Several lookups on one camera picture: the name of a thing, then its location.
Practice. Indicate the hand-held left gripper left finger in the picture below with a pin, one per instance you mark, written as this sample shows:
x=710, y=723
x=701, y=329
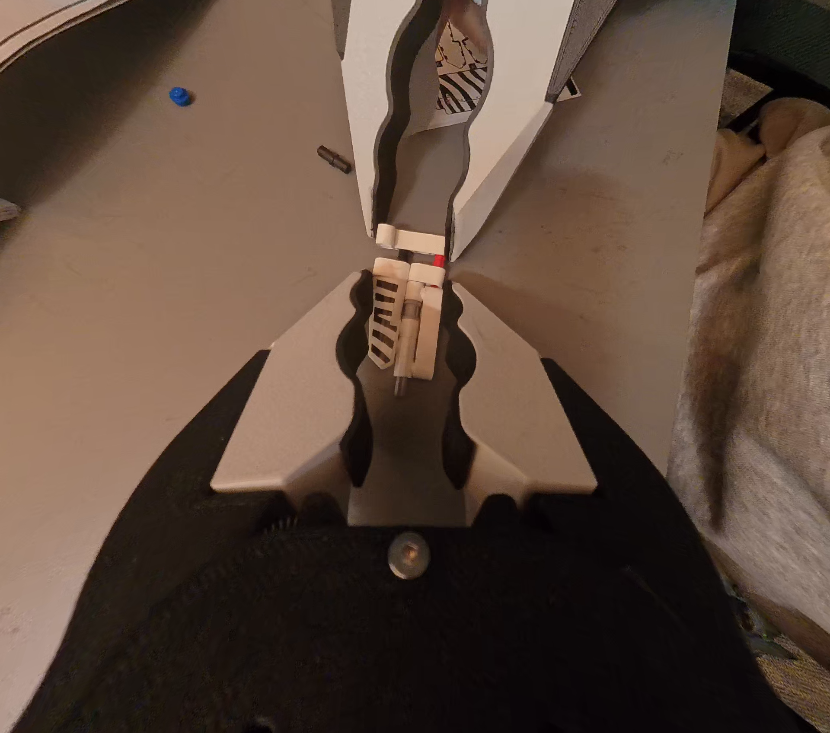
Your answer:
x=292, y=409

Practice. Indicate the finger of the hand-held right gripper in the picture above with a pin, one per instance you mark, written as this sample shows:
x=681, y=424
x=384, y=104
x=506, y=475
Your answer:
x=525, y=65
x=382, y=33

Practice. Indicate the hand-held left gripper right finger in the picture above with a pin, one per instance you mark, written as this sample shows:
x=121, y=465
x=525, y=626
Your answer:
x=522, y=415

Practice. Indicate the white striped lego assembly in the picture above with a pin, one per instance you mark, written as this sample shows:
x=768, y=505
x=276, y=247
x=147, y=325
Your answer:
x=428, y=337

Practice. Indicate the white lego connector red pin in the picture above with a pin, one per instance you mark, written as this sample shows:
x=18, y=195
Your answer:
x=425, y=273

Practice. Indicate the white L-shaped lego beam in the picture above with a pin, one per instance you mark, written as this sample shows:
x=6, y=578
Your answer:
x=415, y=239

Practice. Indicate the black lego pin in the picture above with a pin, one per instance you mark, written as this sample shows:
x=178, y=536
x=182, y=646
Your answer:
x=334, y=158

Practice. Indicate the blue round lego stud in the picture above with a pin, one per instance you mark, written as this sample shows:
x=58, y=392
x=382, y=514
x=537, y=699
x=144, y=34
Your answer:
x=180, y=97

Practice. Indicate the zebra striped sticker sheet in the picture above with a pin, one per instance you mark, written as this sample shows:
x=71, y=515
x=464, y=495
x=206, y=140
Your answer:
x=460, y=91

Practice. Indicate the black office chair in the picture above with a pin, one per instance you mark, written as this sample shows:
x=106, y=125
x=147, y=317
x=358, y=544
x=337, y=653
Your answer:
x=778, y=33

